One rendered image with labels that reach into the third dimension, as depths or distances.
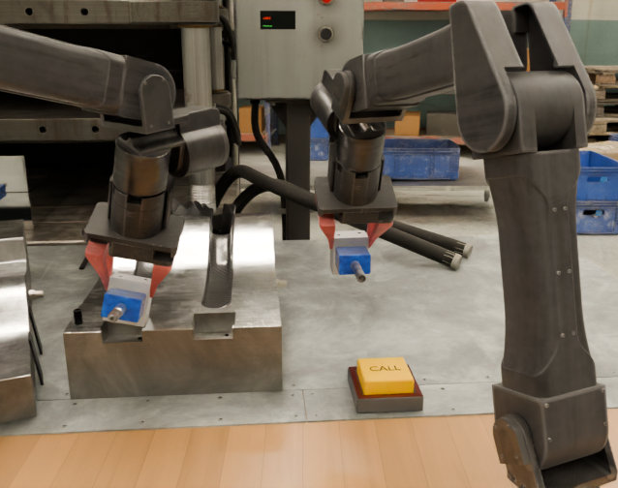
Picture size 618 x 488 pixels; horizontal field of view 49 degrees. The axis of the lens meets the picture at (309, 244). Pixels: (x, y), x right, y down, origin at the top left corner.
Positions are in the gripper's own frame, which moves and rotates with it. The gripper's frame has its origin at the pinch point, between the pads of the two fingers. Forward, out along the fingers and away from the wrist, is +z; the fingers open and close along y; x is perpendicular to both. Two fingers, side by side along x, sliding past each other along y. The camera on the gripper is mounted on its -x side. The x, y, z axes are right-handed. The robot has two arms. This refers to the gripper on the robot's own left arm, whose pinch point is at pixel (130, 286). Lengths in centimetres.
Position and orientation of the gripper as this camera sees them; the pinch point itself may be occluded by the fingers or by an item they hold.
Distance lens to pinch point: 84.9
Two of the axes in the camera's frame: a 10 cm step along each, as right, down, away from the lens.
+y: -9.8, -1.8, -1.2
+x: 0.0, 5.7, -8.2
